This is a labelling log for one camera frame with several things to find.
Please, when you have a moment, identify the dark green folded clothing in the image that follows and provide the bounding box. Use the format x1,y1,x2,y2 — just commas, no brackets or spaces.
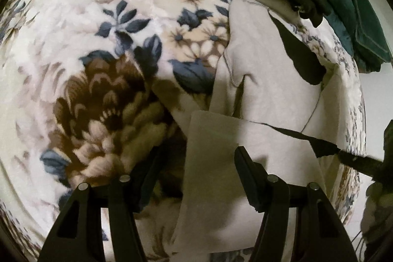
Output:
299,0,393,73

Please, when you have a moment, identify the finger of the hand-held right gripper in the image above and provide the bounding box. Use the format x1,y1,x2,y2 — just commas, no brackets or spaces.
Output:
337,150,384,176

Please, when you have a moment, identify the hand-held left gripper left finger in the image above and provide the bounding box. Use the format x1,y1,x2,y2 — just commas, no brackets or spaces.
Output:
37,145,165,262

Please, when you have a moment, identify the beige garment with black patches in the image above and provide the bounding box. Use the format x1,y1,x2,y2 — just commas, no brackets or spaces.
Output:
172,0,363,254

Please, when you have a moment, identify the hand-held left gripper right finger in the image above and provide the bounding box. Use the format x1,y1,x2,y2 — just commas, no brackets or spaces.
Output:
234,145,360,262

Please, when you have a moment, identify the floral fleece blanket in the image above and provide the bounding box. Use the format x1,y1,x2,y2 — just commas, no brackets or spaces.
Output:
0,0,370,262

